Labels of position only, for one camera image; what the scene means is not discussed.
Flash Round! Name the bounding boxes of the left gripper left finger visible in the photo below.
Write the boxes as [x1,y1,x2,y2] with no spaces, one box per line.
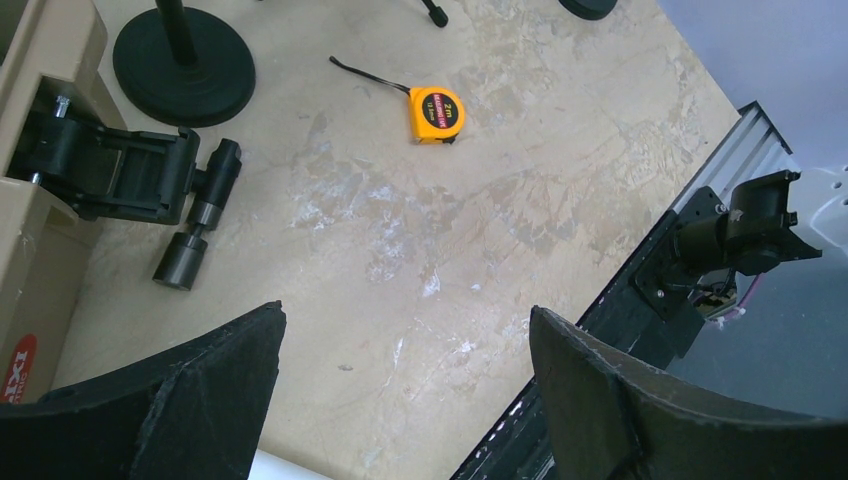
[1,301,286,479]

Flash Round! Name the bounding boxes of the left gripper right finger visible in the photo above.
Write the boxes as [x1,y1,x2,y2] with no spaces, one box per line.
[529,306,847,479]

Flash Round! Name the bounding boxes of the white grey-headed microphone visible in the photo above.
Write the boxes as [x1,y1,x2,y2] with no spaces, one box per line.
[247,450,329,480]

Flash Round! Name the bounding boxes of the black round-base clip stand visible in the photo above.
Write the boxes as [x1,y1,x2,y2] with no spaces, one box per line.
[559,0,618,21]

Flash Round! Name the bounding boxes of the black tripod shock-mount stand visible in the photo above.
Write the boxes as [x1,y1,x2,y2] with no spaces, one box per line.
[421,0,449,28]

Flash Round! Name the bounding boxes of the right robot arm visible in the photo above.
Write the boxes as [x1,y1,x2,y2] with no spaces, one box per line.
[655,166,847,292]

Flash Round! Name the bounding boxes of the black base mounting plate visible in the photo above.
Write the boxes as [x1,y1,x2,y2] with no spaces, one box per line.
[452,187,736,479]

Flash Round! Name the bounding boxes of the black T-shaped adapter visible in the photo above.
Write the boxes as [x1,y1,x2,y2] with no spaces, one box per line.
[153,139,242,291]

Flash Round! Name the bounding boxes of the tan plastic tool case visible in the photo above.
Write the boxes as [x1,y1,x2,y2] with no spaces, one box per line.
[0,0,201,405]

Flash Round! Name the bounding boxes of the yellow tape measure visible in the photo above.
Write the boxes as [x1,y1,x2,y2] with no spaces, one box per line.
[329,56,467,145]

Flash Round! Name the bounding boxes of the black round-base shock-mount stand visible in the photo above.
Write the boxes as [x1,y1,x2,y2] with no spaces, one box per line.
[112,1,256,128]

